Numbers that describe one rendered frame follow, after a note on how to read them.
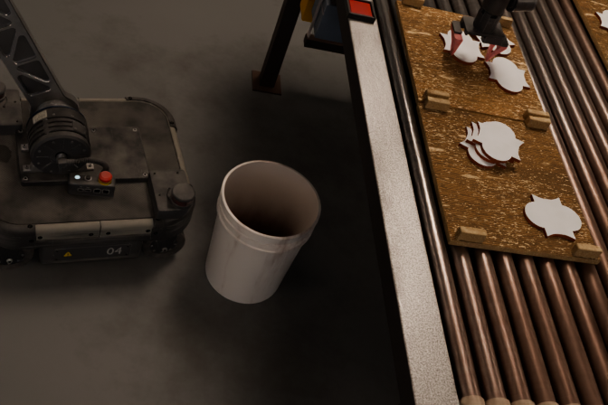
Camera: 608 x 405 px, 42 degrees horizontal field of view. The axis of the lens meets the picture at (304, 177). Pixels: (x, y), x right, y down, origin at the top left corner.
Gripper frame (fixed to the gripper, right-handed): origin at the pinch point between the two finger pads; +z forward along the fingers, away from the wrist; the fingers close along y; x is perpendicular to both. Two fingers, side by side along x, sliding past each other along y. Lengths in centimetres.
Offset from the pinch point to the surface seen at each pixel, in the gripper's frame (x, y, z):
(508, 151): 36.0, -1.8, -1.7
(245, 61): -99, 43, 94
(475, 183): 45.0, 7.1, 0.7
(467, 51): -1.8, 0.1, 0.6
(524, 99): 12.1, -13.3, 2.1
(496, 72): 4.6, -6.8, 0.9
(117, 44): -93, 95, 91
